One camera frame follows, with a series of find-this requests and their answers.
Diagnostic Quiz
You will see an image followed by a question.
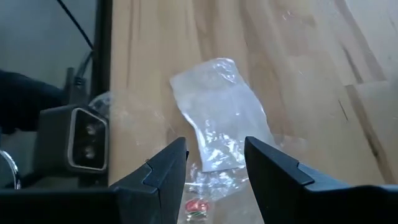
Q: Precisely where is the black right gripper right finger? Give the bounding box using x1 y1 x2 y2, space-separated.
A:
244 136 398 224

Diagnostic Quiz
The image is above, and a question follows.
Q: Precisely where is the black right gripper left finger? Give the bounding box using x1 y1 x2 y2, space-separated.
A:
0 136 190 224

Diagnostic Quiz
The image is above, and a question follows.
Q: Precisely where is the clear bag with red label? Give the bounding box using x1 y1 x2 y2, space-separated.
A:
176 161 251 224

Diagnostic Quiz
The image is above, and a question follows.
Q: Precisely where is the white translucent plastic packet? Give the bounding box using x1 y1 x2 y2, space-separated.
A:
169 57 277 174

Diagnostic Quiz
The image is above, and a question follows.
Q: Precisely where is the black rounded object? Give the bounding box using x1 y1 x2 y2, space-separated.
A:
0 70 65 135

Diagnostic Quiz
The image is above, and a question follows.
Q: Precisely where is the grey depth camera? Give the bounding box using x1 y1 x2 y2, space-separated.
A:
33 103 110 175

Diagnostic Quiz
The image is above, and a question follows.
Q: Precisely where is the black camera cable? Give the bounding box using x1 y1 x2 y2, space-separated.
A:
55 0 96 106

